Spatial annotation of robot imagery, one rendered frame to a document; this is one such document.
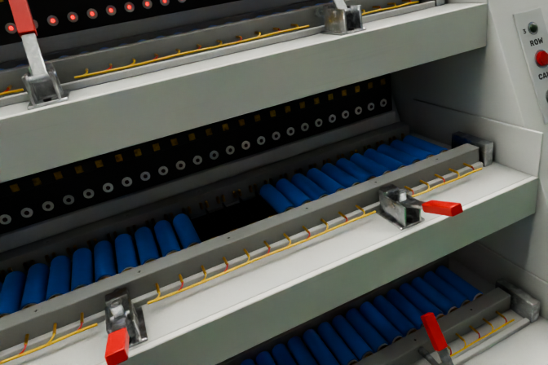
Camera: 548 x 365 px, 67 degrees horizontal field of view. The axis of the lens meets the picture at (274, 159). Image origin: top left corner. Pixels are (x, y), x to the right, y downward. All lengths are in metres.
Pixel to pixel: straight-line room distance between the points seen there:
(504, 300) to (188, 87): 0.44
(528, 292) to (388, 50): 0.34
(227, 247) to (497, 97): 0.33
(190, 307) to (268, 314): 0.06
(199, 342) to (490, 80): 0.40
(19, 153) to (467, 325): 0.48
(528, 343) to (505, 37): 0.33
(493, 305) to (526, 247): 0.08
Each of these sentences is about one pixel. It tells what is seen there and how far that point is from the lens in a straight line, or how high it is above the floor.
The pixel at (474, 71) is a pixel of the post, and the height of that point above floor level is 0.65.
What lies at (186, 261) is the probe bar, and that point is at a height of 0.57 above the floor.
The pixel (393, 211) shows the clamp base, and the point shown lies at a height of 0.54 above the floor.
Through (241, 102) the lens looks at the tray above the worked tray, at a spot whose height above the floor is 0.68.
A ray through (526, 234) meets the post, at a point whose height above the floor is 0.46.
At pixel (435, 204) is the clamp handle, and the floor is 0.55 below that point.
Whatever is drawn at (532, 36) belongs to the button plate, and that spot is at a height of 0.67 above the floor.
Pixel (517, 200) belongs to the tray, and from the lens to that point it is 0.50.
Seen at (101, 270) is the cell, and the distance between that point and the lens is 0.41.
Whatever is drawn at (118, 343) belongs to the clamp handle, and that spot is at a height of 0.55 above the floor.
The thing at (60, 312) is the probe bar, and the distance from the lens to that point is 0.39.
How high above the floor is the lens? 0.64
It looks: 2 degrees down
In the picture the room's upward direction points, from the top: 18 degrees counter-clockwise
